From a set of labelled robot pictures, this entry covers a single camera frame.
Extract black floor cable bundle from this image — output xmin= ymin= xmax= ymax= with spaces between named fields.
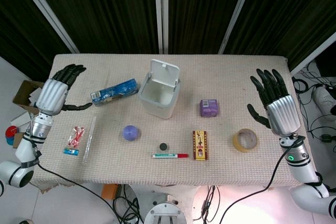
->
xmin=291 ymin=61 xmax=336 ymax=154

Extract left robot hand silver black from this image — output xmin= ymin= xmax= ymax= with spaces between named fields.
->
xmin=35 ymin=63 xmax=93 ymax=116

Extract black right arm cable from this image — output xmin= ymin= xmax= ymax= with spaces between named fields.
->
xmin=219 ymin=137 xmax=307 ymax=224

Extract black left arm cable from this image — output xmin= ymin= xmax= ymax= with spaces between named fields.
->
xmin=31 ymin=140 xmax=116 ymax=211

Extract yellow tape roll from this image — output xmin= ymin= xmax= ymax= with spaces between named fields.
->
xmin=232 ymin=128 xmax=259 ymax=153

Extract white marker red cap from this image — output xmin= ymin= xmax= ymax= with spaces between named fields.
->
xmin=152 ymin=153 xmax=190 ymax=159

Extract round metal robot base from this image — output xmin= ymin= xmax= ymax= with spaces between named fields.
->
xmin=143 ymin=191 xmax=187 ymax=224

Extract red candy bag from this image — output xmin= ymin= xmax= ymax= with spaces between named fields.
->
xmin=67 ymin=125 xmax=86 ymax=147

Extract purple ball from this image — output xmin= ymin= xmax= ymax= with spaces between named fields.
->
xmin=122 ymin=125 xmax=139 ymax=142

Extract orange box under table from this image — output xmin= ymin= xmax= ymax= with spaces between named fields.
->
xmin=101 ymin=184 xmax=119 ymax=200

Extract white shoe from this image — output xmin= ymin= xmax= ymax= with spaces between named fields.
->
xmin=313 ymin=87 xmax=336 ymax=116

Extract black cables under table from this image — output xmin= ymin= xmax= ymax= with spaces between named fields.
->
xmin=112 ymin=184 xmax=144 ymax=224

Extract white lidded bin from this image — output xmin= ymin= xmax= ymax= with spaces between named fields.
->
xmin=138 ymin=59 xmax=182 ymax=120

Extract blue snack package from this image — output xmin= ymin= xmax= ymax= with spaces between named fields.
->
xmin=90 ymin=78 xmax=139 ymax=107

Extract open cardboard box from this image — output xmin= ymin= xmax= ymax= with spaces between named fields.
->
xmin=12 ymin=79 xmax=45 ymax=111

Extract small brown cardboard box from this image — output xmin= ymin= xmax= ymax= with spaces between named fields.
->
xmin=13 ymin=132 xmax=26 ymax=148

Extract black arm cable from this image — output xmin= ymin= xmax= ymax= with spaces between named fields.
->
xmin=31 ymin=140 xmax=116 ymax=211
xmin=219 ymin=137 xmax=307 ymax=224

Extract yellow brown printed box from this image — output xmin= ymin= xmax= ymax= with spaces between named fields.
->
xmin=192 ymin=130 xmax=211 ymax=161

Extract white partition frame post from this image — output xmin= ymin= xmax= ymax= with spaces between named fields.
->
xmin=12 ymin=0 xmax=80 ymax=54
xmin=218 ymin=0 xmax=259 ymax=55
xmin=290 ymin=31 xmax=336 ymax=77
xmin=153 ymin=0 xmax=169 ymax=54

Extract beige woven tablecloth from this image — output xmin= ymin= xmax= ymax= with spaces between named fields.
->
xmin=30 ymin=54 xmax=316 ymax=190

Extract purple tissue box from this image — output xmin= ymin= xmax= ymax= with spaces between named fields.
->
xmin=199 ymin=99 xmax=220 ymax=118

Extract red round disc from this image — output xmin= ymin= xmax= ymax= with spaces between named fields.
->
xmin=5 ymin=126 xmax=19 ymax=138

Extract clear candy packet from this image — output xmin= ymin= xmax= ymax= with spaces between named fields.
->
xmin=82 ymin=116 xmax=97 ymax=163

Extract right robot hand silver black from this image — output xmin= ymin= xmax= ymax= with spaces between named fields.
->
xmin=247 ymin=68 xmax=301 ymax=136

